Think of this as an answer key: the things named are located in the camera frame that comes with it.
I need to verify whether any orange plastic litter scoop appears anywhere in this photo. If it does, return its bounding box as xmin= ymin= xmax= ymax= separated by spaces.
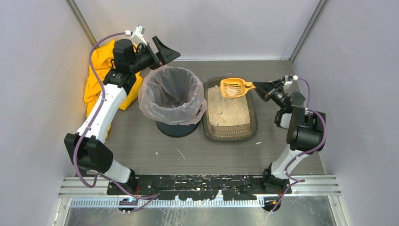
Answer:
xmin=220 ymin=78 xmax=256 ymax=98

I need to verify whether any translucent trash bag liner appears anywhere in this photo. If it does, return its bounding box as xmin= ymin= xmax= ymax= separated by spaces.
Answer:
xmin=138 ymin=66 xmax=207 ymax=125

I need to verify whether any dark translucent litter box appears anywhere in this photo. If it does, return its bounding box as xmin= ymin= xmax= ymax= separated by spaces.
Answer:
xmin=202 ymin=77 xmax=258 ymax=141

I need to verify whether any black trash bin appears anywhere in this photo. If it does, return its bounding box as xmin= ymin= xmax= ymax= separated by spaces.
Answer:
xmin=156 ymin=121 xmax=200 ymax=138

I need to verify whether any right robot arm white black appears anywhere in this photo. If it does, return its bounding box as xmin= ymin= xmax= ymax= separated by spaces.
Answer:
xmin=253 ymin=75 xmax=326 ymax=193

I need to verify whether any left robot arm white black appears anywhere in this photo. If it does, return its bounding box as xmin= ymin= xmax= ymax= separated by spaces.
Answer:
xmin=64 ymin=36 xmax=181 ymax=186

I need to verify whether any yellow cloth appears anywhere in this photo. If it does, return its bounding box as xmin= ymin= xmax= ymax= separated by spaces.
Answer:
xmin=83 ymin=39 xmax=144 ymax=140

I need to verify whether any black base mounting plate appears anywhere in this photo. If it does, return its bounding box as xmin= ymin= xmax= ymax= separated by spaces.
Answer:
xmin=107 ymin=174 xmax=290 ymax=201

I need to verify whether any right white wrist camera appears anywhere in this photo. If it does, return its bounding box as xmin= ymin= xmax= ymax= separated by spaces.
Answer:
xmin=282 ymin=75 xmax=298 ymax=86

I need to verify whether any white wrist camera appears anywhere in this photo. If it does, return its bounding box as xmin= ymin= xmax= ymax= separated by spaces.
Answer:
xmin=125 ymin=25 xmax=147 ymax=46
xmin=282 ymin=75 xmax=298 ymax=86

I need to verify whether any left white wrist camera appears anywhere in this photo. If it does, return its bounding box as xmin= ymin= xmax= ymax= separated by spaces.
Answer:
xmin=125 ymin=25 xmax=147 ymax=46

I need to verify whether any aluminium rail frame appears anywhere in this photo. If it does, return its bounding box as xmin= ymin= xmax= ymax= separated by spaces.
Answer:
xmin=59 ymin=175 xmax=341 ymax=211

